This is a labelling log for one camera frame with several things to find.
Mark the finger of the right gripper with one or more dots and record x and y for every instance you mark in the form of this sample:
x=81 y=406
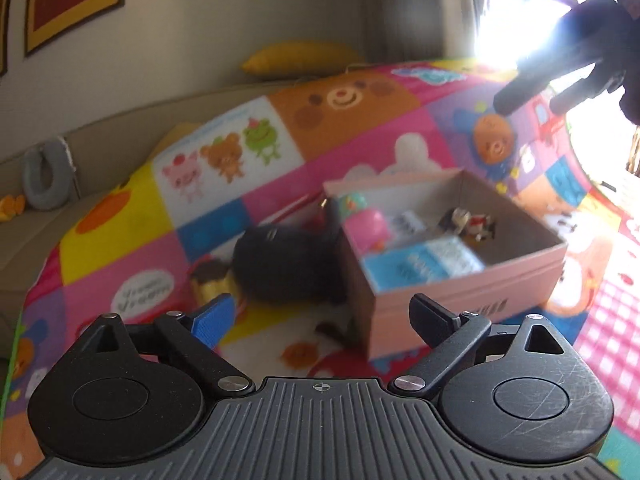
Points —
x=535 y=76
x=585 y=89

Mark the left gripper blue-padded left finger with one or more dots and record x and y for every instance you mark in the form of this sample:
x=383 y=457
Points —
x=188 y=341

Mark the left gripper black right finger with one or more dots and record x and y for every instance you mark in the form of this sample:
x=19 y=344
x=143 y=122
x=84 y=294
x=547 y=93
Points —
x=453 y=339

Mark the blue white tissue pack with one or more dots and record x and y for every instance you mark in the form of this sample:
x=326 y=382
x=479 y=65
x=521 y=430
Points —
x=419 y=264

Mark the pink cardboard box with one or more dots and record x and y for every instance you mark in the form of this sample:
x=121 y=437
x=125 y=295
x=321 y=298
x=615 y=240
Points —
x=522 y=264

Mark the black plush toy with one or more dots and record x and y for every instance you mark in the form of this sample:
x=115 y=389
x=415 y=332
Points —
x=288 y=267

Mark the pink teal squishy toy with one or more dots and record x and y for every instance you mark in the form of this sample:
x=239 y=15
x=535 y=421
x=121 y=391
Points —
x=365 y=226

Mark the white plastic adapter block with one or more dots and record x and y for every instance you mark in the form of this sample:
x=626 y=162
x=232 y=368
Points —
x=406 y=224

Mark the yellow cup toy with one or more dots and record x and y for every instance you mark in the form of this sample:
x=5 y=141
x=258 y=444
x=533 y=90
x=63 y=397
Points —
x=212 y=278

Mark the colourful cartoon play mat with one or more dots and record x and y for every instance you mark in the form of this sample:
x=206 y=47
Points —
x=553 y=392

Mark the grey neck pillow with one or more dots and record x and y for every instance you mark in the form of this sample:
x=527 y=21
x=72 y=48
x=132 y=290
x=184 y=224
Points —
x=49 y=175

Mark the yellow pillow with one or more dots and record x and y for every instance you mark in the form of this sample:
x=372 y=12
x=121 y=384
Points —
x=294 y=59

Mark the yellow duck plush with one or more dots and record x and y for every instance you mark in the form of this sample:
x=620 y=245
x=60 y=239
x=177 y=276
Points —
x=11 y=207

